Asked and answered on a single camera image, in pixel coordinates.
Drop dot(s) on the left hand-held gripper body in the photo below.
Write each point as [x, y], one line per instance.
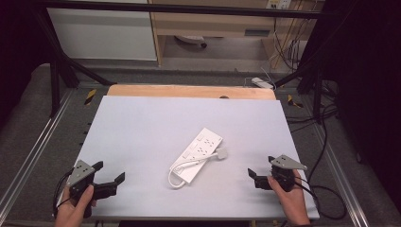
[80, 171]

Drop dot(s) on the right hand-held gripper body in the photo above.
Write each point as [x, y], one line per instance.
[285, 170]

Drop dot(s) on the white plug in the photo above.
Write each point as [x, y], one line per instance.
[221, 153]

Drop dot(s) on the person's right hand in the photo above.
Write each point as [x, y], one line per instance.
[293, 205]

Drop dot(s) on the person's left hand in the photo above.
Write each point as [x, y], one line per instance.
[72, 211]

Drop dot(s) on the white table mat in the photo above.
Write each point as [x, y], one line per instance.
[142, 126]

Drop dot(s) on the white floor power strip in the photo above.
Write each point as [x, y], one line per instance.
[261, 83]

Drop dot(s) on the black metal stand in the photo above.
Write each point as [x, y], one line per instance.
[317, 91]
[55, 88]

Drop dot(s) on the wooden board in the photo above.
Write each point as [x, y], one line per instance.
[189, 91]

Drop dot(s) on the black curtain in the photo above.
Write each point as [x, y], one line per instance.
[372, 78]
[19, 38]

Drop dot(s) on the white cabinet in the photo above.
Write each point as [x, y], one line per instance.
[101, 31]

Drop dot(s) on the white chair base with caster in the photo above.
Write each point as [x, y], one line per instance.
[190, 39]

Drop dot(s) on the wooden desk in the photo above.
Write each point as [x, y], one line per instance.
[205, 22]

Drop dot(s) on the black metal crossbar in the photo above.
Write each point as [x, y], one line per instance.
[189, 9]

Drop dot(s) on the aluminium rail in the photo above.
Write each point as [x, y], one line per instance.
[339, 173]
[31, 154]

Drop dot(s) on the wall outlet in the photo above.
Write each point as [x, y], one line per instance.
[279, 3]

